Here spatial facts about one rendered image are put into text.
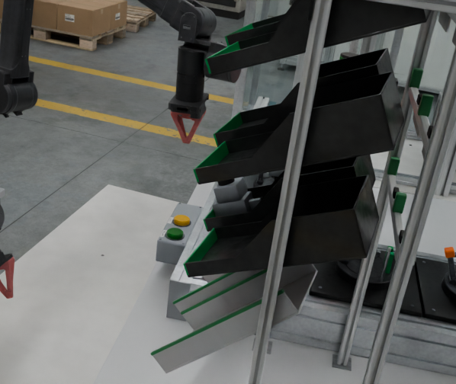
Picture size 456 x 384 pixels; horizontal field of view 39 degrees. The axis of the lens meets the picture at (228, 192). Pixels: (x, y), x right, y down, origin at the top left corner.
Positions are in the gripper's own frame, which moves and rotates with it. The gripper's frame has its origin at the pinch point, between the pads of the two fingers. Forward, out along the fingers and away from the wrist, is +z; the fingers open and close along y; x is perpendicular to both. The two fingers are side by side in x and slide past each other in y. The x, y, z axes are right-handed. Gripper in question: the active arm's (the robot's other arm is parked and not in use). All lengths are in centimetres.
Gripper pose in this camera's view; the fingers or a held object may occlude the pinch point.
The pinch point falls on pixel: (186, 139)
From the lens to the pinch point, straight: 137.5
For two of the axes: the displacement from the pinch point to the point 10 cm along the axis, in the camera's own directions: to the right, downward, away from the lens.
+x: -9.8, -1.5, 1.1
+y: 1.7, -4.1, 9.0
